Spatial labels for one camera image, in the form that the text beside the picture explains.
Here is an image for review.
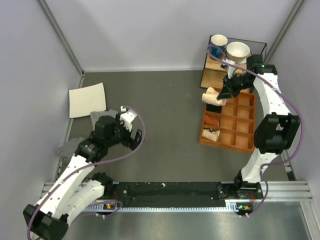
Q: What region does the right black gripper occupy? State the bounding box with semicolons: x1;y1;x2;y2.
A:
217;72;254;100

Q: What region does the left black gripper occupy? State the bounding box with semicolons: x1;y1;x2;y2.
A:
105;113;144;150

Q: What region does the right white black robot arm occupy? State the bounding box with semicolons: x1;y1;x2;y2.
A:
217;54;301;199

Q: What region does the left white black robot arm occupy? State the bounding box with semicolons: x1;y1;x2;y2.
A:
23;109;145;240

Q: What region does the black rolled underwear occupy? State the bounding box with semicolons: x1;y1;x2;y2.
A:
206;104;222;114

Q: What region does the cream rolled underwear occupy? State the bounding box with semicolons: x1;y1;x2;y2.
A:
202;128;221;142

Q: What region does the grey striped underwear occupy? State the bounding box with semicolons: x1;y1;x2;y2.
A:
55;137;85;163
90;109;118;131

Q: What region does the orange wooden divided organizer box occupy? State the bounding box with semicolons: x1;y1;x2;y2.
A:
199;92;256;154

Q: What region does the upper white bowl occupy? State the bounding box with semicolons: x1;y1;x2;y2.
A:
225;41;251;64

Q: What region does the blue mug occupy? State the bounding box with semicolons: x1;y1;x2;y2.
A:
210;34;228;59

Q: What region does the white board sheet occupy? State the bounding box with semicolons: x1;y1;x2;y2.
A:
68;82;107;119

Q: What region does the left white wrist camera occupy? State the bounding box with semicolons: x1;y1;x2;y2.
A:
119;105;137;132

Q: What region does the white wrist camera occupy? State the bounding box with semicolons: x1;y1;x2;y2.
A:
220;59;235;71
119;105;137;132

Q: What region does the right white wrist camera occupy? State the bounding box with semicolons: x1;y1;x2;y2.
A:
220;59;235;71

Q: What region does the black wire wooden shelf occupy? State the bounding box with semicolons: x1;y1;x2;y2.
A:
200;37;267;89

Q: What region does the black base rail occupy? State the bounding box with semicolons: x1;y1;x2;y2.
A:
41;181;313;213

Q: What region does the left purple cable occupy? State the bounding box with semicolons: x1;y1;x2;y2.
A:
26;105;146;240

